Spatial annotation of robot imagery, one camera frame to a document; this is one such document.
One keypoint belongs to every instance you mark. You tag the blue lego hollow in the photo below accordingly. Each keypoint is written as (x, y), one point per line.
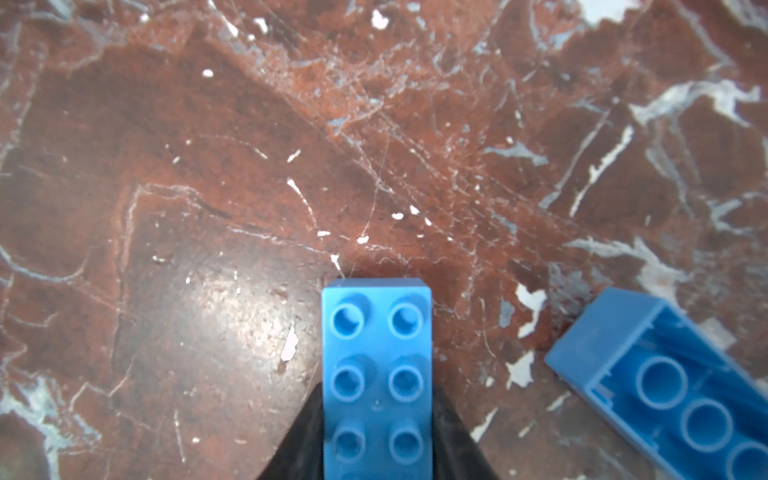
(670, 391)

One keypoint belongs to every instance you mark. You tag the blue lego studs up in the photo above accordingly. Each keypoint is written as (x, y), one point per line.
(377, 379)

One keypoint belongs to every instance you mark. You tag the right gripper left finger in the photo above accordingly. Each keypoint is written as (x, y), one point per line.
(300, 453)

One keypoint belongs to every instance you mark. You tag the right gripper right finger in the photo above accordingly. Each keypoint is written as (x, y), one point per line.
(456, 455)

